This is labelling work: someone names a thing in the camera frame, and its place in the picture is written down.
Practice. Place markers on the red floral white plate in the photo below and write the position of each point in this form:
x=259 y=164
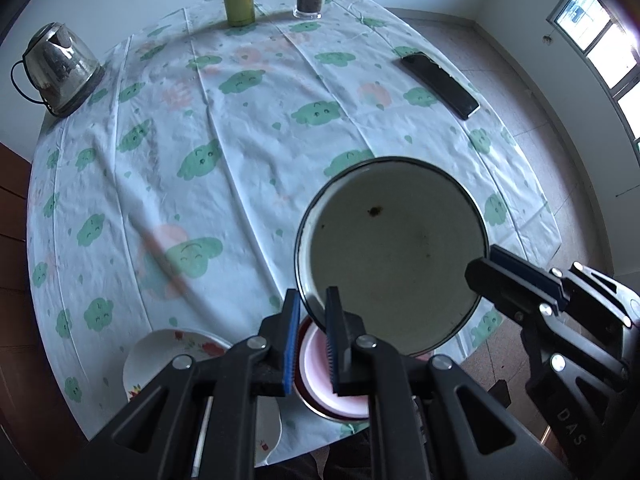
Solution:
x=155 y=355

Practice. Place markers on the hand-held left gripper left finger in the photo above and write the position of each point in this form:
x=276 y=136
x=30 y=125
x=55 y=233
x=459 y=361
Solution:
x=289 y=350

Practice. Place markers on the red plastic bowl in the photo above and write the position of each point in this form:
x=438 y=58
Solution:
x=315 y=360

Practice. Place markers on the white green cloud tablecloth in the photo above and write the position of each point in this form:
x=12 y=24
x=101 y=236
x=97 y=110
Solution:
x=250 y=160

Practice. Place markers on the black smartphone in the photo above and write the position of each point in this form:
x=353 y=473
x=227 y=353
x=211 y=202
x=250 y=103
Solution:
x=440 y=85

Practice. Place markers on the window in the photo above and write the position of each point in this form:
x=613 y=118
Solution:
x=590 y=25

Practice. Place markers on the white enamel bowl dark rim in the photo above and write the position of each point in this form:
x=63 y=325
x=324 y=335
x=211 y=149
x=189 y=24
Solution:
x=395 y=255

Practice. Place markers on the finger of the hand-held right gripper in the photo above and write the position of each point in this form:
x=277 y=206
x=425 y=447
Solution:
x=505 y=287
x=530 y=272

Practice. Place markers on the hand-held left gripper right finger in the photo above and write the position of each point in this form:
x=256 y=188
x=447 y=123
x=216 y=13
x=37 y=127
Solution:
x=334 y=340

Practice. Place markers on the brown wooden cabinet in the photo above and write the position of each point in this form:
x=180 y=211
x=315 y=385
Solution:
x=12 y=260

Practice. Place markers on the stainless steel electric kettle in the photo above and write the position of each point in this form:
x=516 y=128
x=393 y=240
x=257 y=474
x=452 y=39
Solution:
x=57 y=67

